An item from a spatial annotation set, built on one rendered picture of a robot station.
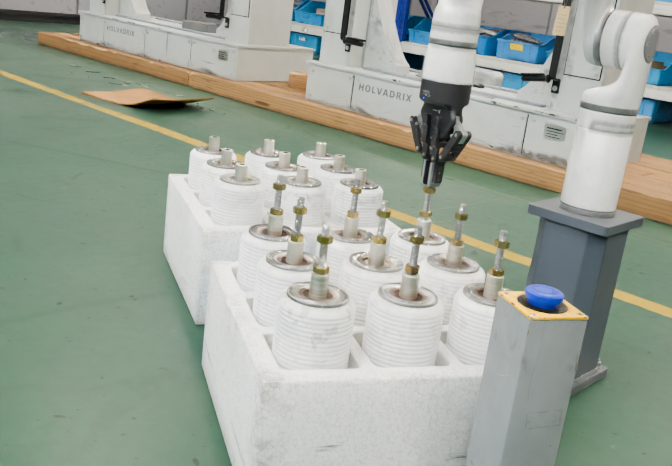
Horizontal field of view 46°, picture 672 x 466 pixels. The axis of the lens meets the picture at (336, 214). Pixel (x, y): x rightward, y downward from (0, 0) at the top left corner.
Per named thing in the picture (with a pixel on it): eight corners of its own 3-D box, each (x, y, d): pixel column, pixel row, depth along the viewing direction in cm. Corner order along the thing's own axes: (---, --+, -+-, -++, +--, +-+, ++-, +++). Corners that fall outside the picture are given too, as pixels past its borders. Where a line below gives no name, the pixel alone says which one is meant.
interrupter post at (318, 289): (327, 295, 98) (330, 270, 97) (327, 303, 95) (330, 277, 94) (308, 293, 98) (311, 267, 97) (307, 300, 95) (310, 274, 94)
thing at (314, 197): (306, 263, 161) (317, 176, 156) (322, 281, 153) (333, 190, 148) (260, 263, 158) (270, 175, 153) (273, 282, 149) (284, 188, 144)
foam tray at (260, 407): (422, 359, 141) (438, 263, 137) (536, 494, 106) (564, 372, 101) (201, 364, 129) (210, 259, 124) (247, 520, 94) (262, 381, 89)
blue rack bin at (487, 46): (478, 50, 676) (483, 25, 671) (517, 57, 652) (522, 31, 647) (444, 48, 640) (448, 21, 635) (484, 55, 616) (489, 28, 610)
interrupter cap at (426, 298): (397, 282, 105) (398, 277, 105) (448, 300, 101) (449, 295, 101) (366, 296, 99) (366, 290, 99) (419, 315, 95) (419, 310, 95)
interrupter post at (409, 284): (404, 293, 102) (408, 268, 101) (420, 299, 100) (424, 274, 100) (394, 297, 100) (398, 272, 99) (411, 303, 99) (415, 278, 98)
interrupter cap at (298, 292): (348, 290, 100) (349, 285, 100) (348, 314, 93) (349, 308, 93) (288, 283, 100) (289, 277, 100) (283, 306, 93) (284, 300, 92)
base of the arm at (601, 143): (574, 200, 142) (595, 105, 138) (623, 214, 136) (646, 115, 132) (548, 205, 136) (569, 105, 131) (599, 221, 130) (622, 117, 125)
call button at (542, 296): (547, 300, 88) (551, 283, 87) (568, 315, 84) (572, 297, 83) (515, 300, 86) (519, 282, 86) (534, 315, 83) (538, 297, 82)
